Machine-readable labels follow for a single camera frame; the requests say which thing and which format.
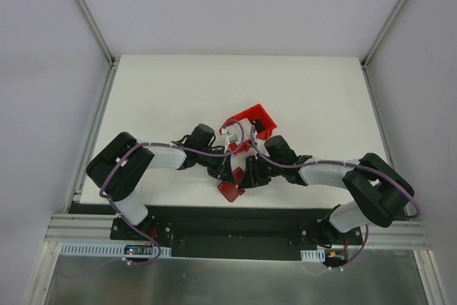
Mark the red leather card holder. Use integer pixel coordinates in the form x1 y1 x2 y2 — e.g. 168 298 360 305
217 167 245 203

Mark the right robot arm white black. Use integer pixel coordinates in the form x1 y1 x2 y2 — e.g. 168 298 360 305
240 135 415 248

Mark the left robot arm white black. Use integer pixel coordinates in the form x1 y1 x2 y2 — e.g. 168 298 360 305
86 124 245 243

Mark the red plastic bin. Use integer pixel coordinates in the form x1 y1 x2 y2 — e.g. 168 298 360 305
219 104 277 153

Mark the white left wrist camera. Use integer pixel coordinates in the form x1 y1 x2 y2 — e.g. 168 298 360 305
224 133 238 144

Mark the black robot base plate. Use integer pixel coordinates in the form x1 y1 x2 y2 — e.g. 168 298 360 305
109 204 371 261

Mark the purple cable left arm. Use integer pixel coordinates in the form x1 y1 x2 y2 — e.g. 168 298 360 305
98 119 247 267

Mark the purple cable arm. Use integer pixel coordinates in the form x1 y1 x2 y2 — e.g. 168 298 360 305
98 119 247 267
249 124 423 273

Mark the white slotted cable duct right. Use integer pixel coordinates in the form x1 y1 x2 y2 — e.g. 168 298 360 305
300 249 326 263

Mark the white slotted cable duct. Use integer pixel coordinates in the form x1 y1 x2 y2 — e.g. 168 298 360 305
60 242 172 259
300 249 326 263

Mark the aluminium side rail right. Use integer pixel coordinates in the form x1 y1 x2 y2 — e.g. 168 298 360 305
361 66 394 169

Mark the aluminium side rail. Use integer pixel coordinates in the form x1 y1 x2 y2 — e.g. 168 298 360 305
64 56 121 213
361 66 394 169

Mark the aluminium side rail left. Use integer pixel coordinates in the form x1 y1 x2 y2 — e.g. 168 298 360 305
64 56 121 213

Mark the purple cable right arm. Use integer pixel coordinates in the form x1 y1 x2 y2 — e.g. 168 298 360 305
249 124 423 273

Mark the white slotted cable duct left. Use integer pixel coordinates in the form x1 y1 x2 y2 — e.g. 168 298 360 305
60 242 172 259

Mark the aluminium frame post left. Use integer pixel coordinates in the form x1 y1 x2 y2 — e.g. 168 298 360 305
73 0 117 67

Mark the aluminium frame post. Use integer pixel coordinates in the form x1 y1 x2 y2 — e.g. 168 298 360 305
73 0 117 67
361 0 409 70

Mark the aluminium frame post right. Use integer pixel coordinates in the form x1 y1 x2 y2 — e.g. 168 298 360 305
361 0 409 70

